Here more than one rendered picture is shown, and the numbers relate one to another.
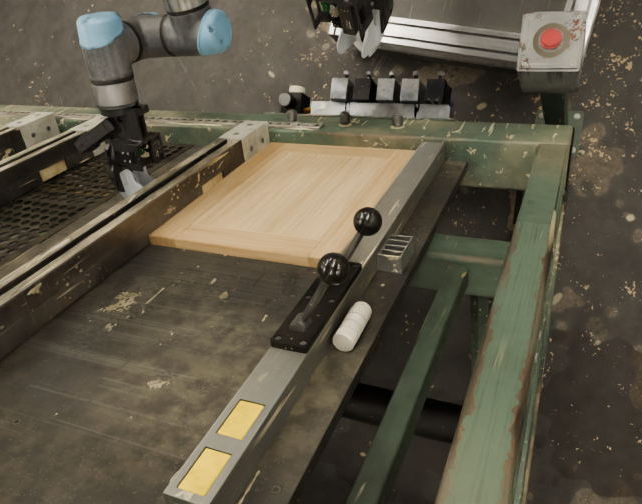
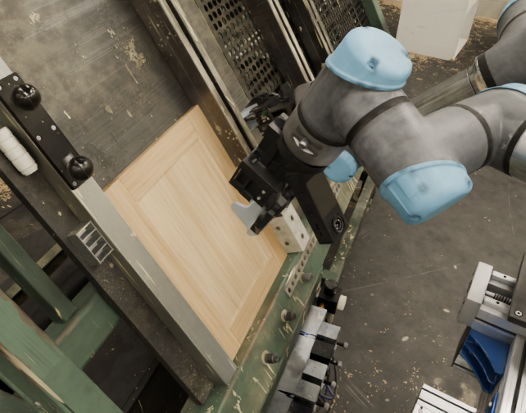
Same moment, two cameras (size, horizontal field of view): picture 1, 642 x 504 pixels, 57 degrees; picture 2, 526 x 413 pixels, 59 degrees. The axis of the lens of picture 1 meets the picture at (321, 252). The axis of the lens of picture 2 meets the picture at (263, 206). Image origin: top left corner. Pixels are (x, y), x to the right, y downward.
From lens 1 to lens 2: 61 cm
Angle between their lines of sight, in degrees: 28
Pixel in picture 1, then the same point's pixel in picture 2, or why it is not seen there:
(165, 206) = (219, 124)
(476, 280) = (52, 329)
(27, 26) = (477, 178)
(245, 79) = (405, 316)
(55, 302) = (146, 14)
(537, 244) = (17, 344)
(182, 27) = not seen: hidden behind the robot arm
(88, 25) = not seen: hidden behind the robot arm
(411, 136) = (245, 358)
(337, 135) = (271, 301)
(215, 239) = (172, 137)
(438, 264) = (83, 301)
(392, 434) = not seen: outside the picture
